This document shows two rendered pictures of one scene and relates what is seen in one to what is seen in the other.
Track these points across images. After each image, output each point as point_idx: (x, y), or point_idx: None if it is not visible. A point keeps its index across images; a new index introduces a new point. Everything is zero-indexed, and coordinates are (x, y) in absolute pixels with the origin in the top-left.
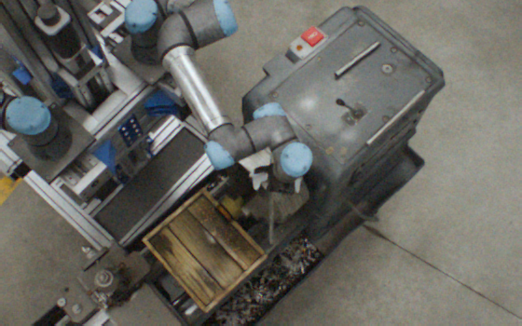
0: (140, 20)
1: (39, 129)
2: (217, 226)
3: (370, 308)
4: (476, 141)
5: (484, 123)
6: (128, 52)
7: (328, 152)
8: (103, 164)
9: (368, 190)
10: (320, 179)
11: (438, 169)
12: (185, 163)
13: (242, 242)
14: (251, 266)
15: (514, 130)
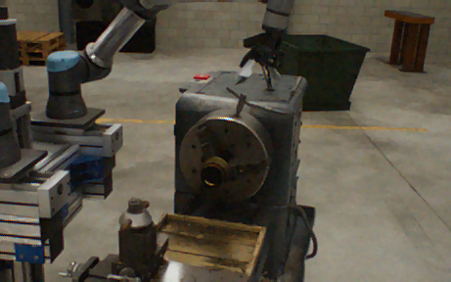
0: (67, 56)
1: (3, 98)
2: (200, 231)
3: None
4: (324, 252)
5: (319, 242)
6: (44, 117)
7: (271, 100)
8: (64, 170)
9: (290, 240)
10: (277, 117)
11: (314, 276)
12: None
13: (234, 232)
14: (258, 237)
15: (341, 239)
